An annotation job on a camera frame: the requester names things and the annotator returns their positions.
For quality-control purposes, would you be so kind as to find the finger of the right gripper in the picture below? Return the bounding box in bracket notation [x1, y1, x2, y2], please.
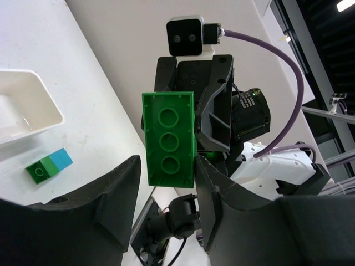
[195, 83, 232, 152]
[154, 57, 177, 91]

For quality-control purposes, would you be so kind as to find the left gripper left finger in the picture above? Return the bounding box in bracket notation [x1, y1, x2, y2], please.
[1, 155, 141, 265]

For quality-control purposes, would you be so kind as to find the white compartment tray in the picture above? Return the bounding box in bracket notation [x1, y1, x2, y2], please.
[1, 69, 65, 161]

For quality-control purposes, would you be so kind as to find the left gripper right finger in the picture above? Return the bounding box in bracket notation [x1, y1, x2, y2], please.
[195, 156, 354, 265]

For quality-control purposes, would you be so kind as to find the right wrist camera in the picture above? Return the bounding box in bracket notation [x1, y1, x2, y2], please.
[166, 15, 220, 57]

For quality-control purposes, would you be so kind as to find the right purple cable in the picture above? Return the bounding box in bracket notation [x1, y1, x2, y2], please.
[204, 22, 317, 164]

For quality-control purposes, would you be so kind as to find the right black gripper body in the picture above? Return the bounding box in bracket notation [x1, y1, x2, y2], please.
[154, 54, 235, 117]

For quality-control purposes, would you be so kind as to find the green long lego brick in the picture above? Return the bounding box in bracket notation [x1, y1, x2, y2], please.
[142, 91, 197, 188]

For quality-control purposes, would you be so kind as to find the green square lego brick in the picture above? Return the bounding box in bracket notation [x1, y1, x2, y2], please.
[26, 156, 60, 185]

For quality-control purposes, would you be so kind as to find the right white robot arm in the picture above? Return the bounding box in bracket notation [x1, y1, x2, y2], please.
[154, 53, 326, 167]

